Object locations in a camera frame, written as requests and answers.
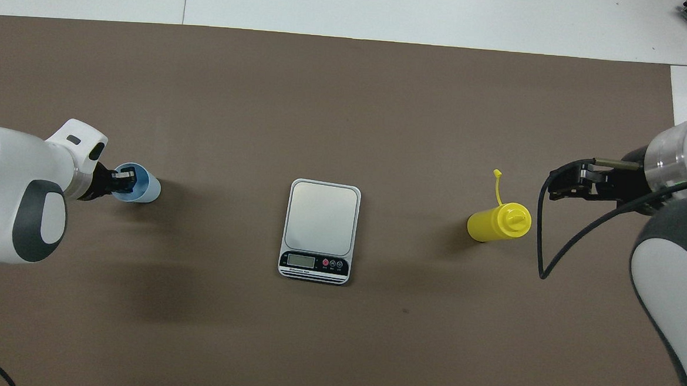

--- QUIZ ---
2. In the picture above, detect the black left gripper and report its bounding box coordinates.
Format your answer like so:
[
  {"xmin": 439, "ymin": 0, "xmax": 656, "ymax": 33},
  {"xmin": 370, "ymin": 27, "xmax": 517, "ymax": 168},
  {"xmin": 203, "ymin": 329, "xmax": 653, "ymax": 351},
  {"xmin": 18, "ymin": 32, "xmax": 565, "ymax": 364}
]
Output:
[{"xmin": 79, "ymin": 161, "xmax": 138, "ymax": 204}]

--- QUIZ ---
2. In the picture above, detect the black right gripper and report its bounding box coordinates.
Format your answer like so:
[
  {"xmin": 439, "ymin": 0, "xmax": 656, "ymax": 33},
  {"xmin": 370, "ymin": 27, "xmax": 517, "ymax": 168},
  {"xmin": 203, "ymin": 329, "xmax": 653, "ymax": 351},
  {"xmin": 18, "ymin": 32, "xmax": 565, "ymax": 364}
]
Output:
[{"xmin": 547, "ymin": 142, "xmax": 659, "ymax": 216}]

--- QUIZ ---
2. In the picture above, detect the light blue plastic cup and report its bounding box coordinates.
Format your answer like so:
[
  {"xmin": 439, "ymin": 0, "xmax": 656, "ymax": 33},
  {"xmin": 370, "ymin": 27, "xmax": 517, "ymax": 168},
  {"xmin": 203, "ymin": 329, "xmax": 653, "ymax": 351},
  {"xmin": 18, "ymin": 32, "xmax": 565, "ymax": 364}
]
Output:
[{"xmin": 112, "ymin": 162, "xmax": 163, "ymax": 204}]

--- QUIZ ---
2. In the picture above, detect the yellow squeeze bottle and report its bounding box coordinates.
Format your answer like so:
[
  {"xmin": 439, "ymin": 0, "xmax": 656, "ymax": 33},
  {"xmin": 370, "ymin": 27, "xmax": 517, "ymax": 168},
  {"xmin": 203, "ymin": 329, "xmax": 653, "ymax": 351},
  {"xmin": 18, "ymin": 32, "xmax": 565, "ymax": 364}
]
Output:
[{"xmin": 466, "ymin": 168, "xmax": 535, "ymax": 246}]

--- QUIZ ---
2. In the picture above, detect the silver digital kitchen scale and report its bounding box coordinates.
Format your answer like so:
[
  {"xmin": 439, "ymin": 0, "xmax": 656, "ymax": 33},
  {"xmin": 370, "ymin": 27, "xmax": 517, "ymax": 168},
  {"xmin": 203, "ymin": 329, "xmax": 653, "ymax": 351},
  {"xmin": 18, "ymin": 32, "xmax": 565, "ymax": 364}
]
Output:
[{"xmin": 277, "ymin": 177, "xmax": 362, "ymax": 286}]

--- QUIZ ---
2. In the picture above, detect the brown paper mat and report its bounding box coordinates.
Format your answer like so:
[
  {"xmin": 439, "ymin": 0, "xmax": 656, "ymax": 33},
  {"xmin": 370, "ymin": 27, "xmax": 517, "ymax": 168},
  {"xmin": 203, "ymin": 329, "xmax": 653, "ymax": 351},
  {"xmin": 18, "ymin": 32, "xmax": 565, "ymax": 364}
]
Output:
[{"xmin": 0, "ymin": 15, "xmax": 687, "ymax": 386}]

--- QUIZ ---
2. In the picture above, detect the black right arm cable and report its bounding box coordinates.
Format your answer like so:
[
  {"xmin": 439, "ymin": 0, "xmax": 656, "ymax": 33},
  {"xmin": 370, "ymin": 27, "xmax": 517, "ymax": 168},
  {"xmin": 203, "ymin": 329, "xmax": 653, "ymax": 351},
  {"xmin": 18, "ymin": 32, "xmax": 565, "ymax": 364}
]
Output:
[{"xmin": 534, "ymin": 162, "xmax": 687, "ymax": 288}]

